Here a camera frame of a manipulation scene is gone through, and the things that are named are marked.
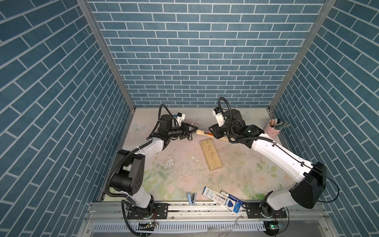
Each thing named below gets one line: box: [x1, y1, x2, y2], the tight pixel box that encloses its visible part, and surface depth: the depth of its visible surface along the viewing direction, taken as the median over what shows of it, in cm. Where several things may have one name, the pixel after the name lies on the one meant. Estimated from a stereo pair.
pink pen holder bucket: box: [264, 119, 281, 139], surface depth 98 cm
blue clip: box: [187, 192, 197, 206], surface depth 78 cm
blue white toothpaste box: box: [202, 186, 242, 214], surface depth 78 cm
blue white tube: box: [220, 190, 245, 205], surface depth 79 cm
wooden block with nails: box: [199, 138, 224, 172], surface depth 92 cm
